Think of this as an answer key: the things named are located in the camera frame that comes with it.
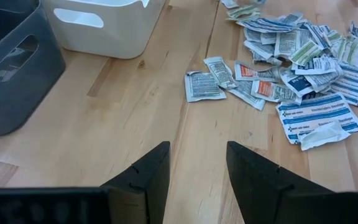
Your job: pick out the white packet red label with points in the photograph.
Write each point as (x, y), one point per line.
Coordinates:
(275, 91)
(253, 72)

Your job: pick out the large blue-striped bandage packet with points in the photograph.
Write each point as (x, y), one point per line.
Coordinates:
(315, 116)

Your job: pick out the green-striped white packet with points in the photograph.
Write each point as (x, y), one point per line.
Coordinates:
(242, 12)
(350, 49)
(332, 37)
(306, 53)

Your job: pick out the plain white crumpled packet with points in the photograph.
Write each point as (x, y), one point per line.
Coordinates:
(322, 135)

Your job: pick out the translucent grey plastic bin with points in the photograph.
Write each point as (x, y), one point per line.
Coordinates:
(26, 102)

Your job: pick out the white plastic bin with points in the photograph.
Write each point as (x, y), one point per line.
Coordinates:
(120, 37)

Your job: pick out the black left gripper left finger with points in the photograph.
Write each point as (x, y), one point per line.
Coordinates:
(148, 186)

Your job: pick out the white navy pad packet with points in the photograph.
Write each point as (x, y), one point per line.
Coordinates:
(298, 83)

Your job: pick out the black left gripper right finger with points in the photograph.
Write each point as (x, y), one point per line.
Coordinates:
(259, 193)

